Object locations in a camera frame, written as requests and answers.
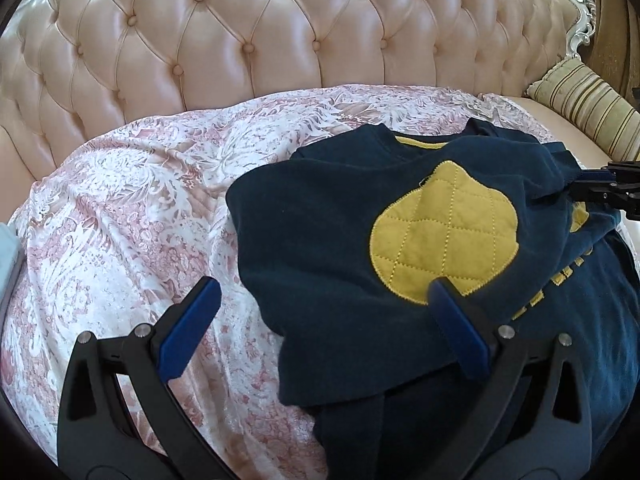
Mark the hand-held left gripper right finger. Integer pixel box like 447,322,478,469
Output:
430,279,594,467

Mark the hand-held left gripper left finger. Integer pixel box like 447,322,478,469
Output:
57,275,228,466

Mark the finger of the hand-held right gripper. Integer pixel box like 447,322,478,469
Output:
574,159,640,183
566,181,640,221

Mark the navy sweater with yellow patches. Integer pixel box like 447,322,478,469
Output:
225,117,640,480

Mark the striped beige cushion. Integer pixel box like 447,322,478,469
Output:
522,57,640,162

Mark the gold floral curtain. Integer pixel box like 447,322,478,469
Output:
582,0,640,107

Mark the pink floral blanket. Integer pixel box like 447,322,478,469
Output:
0,84,640,471

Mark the pale blue cloth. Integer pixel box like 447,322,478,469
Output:
0,220,24,312

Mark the tufted beige headboard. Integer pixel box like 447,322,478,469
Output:
0,0,640,221

